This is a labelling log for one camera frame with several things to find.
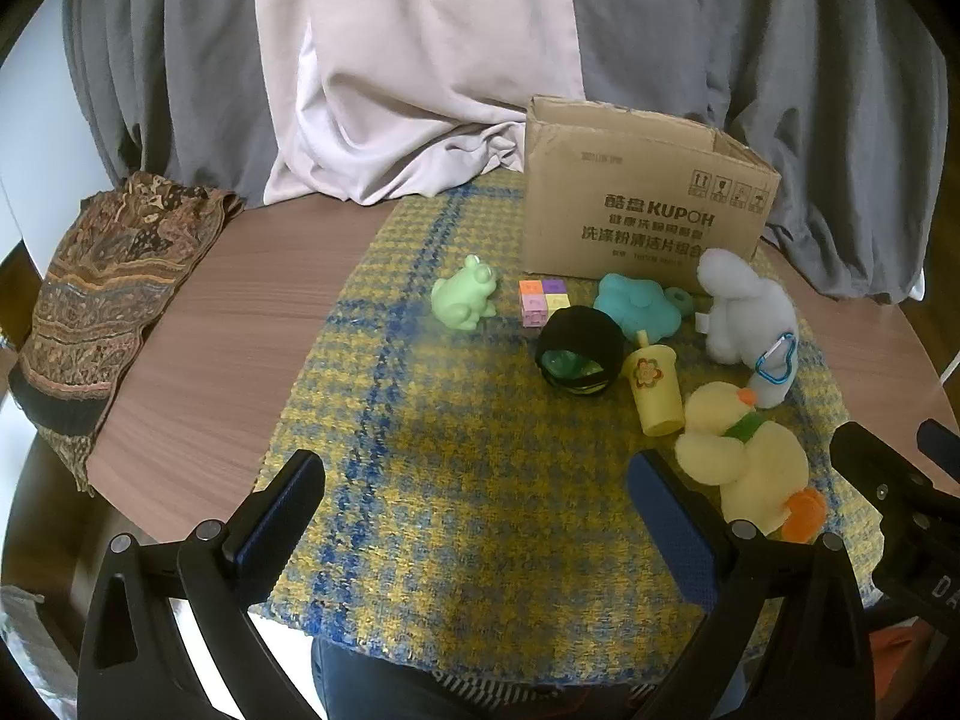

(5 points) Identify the orange cloth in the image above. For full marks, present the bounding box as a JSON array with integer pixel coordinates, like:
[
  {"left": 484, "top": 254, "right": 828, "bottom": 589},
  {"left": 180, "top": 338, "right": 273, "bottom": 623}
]
[{"left": 870, "top": 619, "right": 947, "bottom": 720}]

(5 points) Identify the pale pink curtain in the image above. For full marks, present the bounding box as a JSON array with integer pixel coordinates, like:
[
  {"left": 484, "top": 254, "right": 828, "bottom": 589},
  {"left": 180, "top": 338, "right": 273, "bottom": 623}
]
[{"left": 251, "top": 0, "right": 586, "bottom": 207}]

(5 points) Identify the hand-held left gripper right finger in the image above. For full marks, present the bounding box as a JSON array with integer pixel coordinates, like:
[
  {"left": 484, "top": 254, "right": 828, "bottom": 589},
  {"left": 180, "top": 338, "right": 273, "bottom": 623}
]
[{"left": 626, "top": 450, "right": 878, "bottom": 720}]

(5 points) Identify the black round pouch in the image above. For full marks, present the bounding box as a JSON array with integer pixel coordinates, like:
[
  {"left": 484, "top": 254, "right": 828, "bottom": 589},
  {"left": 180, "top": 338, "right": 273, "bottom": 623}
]
[{"left": 534, "top": 306, "right": 627, "bottom": 395}]

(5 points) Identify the colourful cube block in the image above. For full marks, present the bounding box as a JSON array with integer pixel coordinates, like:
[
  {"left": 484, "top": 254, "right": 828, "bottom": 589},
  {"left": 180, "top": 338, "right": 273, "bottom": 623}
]
[{"left": 519, "top": 277, "right": 571, "bottom": 329}]

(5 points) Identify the grey fringed cloth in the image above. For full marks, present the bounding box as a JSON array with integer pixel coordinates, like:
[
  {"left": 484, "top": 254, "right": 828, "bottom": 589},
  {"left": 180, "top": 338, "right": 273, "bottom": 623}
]
[{"left": 0, "top": 583, "right": 80, "bottom": 720}]

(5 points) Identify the brown patterned scarf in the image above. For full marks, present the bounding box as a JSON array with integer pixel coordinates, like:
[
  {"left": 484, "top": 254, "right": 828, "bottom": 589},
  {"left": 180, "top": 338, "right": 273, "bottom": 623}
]
[{"left": 11, "top": 171, "right": 245, "bottom": 496}]

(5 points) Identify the brown cardboard box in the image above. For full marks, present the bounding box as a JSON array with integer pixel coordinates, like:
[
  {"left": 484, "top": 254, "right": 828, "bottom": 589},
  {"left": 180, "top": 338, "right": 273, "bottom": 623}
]
[{"left": 521, "top": 95, "right": 782, "bottom": 299}]

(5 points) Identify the yellow plush duck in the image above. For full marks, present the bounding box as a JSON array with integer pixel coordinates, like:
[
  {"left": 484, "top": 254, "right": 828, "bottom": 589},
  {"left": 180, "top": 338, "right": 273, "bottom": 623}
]
[{"left": 673, "top": 381, "right": 827, "bottom": 545}]

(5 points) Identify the yellow blue plaid cloth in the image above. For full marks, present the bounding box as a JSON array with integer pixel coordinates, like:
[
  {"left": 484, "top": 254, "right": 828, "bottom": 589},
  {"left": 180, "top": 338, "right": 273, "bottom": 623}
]
[{"left": 251, "top": 172, "right": 886, "bottom": 691}]

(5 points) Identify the green frog toy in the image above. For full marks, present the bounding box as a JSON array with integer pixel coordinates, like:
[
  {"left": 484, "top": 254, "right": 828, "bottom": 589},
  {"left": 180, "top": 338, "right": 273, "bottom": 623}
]
[{"left": 431, "top": 253, "right": 497, "bottom": 331}]

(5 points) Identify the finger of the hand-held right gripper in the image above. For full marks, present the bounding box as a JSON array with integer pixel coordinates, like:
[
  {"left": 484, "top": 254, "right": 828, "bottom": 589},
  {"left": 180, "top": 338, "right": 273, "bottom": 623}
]
[
  {"left": 829, "top": 422, "right": 960, "bottom": 535},
  {"left": 916, "top": 418, "right": 960, "bottom": 478}
]

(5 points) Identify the yellow cup with straw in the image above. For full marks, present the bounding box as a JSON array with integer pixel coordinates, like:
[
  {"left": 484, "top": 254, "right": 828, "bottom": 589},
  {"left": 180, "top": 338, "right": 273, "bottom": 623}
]
[{"left": 624, "top": 328, "right": 685, "bottom": 437}]

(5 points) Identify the grey curtain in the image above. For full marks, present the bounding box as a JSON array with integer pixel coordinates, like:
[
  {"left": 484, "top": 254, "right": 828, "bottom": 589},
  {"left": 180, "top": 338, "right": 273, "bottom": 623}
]
[
  {"left": 64, "top": 0, "right": 282, "bottom": 207},
  {"left": 555, "top": 0, "right": 952, "bottom": 305}
]

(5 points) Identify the glossy green toy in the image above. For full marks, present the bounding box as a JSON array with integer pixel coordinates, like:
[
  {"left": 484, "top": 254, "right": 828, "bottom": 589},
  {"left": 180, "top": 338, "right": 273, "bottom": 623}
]
[{"left": 544, "top": 349, "right": 608, "bottom": 385}]

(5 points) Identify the white plush rabbit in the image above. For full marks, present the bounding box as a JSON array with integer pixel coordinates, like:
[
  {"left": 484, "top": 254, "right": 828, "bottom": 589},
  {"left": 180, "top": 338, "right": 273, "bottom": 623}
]
[{"left": 694, "top": 247, "right": 800, "bottom": 410}]

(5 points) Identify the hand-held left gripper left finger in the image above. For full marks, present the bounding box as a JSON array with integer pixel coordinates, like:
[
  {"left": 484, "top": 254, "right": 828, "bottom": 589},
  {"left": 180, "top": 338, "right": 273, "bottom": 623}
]
[{"left": 77, "top": 448, "right": 327, "bottom": 720}]

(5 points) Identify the blue carabiner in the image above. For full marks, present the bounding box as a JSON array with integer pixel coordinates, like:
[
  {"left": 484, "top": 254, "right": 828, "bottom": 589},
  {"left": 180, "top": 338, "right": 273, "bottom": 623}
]
[{"left": 754, "top": 334, "right": 797, "bottom": 387}]

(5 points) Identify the teal cloud toy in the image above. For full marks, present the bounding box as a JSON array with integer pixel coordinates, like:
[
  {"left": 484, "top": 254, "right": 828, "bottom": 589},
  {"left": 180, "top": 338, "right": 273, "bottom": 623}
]
[{"left": 594, "top": 272, "right": 682, "bottom": 340}]

